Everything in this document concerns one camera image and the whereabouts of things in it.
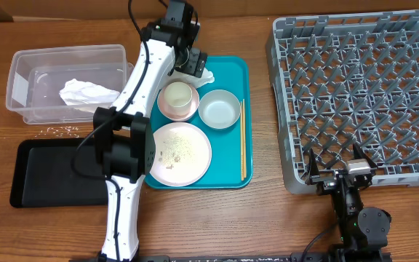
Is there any white grey bowl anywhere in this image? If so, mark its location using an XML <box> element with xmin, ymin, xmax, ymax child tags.
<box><xmin>198</xmin><ymin>90</ymin><xmax>241</xmax><ymax>130</ymax></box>

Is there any black tray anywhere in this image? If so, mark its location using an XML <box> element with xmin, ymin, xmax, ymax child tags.
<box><xmin>9</xmin><ymin>138</ymin><xmax>108</xmax><ymax>208</ymax></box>

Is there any wooden chopstick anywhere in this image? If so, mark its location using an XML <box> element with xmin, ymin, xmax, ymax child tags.
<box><xmin>241</xmin><ymin>99</ymin><xmax>247</xmax><ymax>180</ymax></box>
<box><xmin>239</xmin><ymin>100</ymin><xmax>244</xmax><ymax>181</ymax></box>

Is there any grey dishwasher rack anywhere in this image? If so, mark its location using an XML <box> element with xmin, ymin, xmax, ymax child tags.
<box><xmin>266</xmin><ymin>9</ymin><xmax>419</xmax><ymax>194</ymax></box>

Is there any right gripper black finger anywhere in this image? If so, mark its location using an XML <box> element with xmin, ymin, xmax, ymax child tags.
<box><xmin>308</xmin><ymin>148</ymin><xmax>319</xmax><ymax>179</ymax></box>
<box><xmin>353</xmin><ymin>143</ymin><xmax>377</xmax><ymax>168</ymax></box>

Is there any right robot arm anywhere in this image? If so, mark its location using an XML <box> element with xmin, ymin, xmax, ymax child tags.
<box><xmin>300</xmin><ymin>143</ymin><xmax>392</xmax><ymax>262</ymax></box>

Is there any large pink dirty plate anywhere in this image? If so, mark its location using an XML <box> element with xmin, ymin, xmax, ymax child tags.
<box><xmin>150</xmin><ymin>122</ymin><xmax>212</xmax><ymax>187</ymax></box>

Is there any small pink saucer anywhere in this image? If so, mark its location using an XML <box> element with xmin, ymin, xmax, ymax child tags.
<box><xmin>157</xmin><ymin>85</ymin><xmax>199</xmax><ymax>122</ymax></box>

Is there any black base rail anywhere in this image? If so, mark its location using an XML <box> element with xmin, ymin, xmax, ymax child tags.
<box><xmin>69</xmin><ymin>253</ymin><xmax>392</xmax><ymax>262</ymax></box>

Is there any white cup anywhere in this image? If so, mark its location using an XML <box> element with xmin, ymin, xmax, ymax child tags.
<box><xmin>164</xmin><ymin>82</ymin><xmax>193</xmax><ymax>116</ymax></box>

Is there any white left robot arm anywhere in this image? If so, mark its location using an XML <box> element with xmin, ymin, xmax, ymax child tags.
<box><xmin>70</xmin><ymin>1</ymin><xmax>207</xmax><ymax>261</ymax></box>

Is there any clear plastic bin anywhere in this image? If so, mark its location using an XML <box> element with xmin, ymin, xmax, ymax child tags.
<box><xmin>6</xmin><ymin>44</ymin><xmax>133</xmax><ymax>124</ymax></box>

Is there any teal plastic tray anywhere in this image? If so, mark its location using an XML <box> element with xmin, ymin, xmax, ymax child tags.
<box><xmin>145</xmin><ymin>56</ymin><xmax>252</xmax><ymax>189</ymax></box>

